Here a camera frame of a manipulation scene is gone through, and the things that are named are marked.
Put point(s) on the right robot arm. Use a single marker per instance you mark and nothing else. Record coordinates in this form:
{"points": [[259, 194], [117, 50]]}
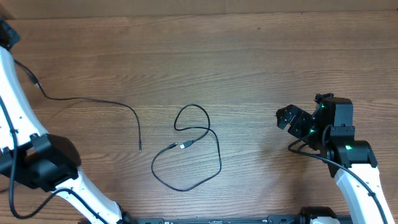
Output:
{"points": [[327, 134]]}

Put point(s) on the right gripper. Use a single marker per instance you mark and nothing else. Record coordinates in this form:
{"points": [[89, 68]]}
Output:
{"points": [[300, 118]]}

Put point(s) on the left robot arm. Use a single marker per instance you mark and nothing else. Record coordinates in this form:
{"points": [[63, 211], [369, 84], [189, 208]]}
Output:
{"points": [[32, 157]]}

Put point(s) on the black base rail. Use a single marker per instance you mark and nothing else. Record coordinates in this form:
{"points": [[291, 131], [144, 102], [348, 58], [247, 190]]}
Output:
{"points": [[217, 220]]}

